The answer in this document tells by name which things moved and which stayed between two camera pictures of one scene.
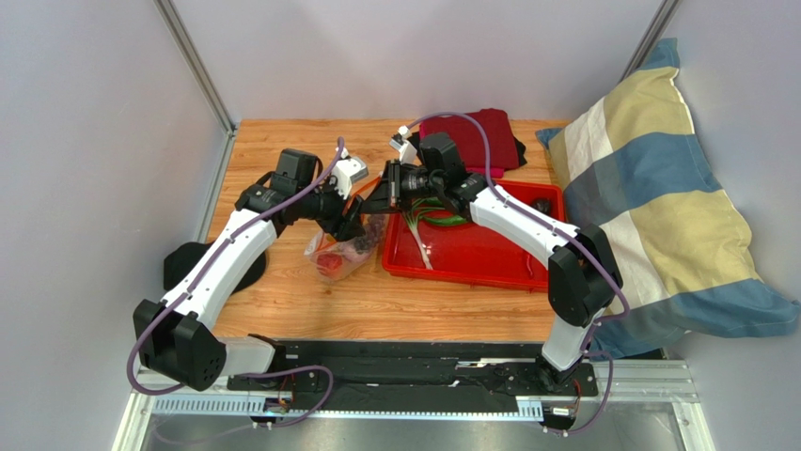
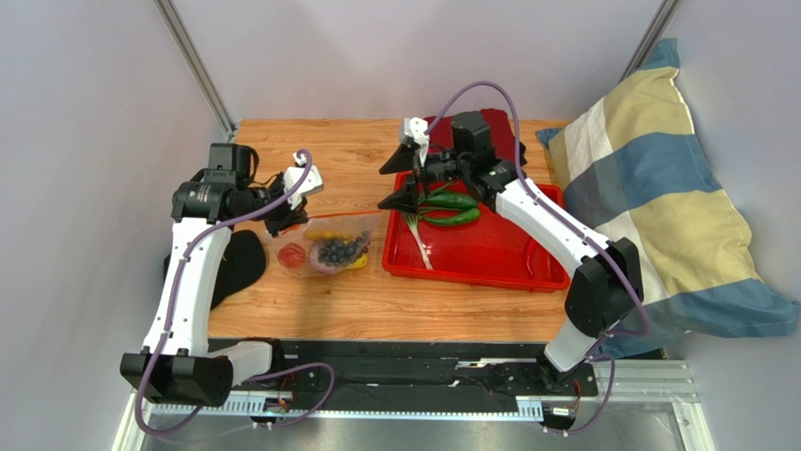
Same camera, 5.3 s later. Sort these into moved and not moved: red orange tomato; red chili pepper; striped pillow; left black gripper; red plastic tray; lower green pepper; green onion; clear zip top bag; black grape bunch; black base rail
Moved: red orange tomato; left black gripper; black grape bunch; clear zip top bag
Not moved: green onion; red chili pepper; striped pillow; red plastic tray; lower green pepper; black base rail
